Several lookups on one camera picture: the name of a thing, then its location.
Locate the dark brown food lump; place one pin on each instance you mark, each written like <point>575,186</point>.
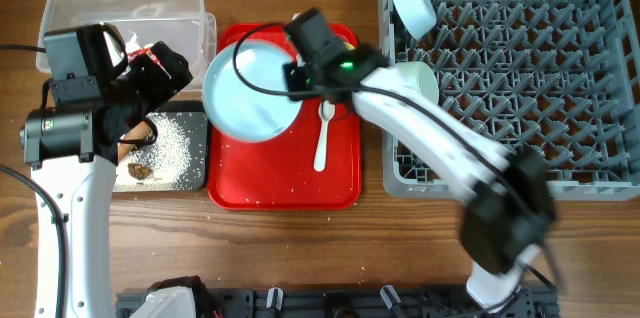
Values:
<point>138,171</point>

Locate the red and white wrapper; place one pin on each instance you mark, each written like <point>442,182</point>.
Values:
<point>134,49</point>

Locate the red serving tray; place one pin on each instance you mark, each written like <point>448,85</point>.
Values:
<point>278,174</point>

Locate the light blue bowl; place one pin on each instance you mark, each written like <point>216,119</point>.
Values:
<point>418,16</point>

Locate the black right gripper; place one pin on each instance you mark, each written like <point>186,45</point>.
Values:
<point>289,77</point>

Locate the white rice pile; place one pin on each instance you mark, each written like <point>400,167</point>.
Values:
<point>172,153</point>

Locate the white plastic spoon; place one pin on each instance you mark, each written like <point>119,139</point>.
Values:
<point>326,113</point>

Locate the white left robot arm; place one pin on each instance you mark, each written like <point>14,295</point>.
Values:
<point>71,148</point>

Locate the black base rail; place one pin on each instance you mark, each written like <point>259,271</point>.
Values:
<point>533,301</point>

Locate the grey dishwasher rack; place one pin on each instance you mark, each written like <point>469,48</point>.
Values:
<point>558,76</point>

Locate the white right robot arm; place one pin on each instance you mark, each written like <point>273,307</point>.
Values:
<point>508,207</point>

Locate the black waste tray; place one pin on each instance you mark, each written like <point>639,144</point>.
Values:
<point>192,148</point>

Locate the light blue plate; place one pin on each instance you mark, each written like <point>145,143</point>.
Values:
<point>238,111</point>

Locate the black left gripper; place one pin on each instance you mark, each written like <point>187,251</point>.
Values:
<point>162,84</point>

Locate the light green bowl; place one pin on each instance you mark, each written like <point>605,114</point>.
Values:
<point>421,77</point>

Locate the clear plastic waste bin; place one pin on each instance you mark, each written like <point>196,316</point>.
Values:
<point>184,25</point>

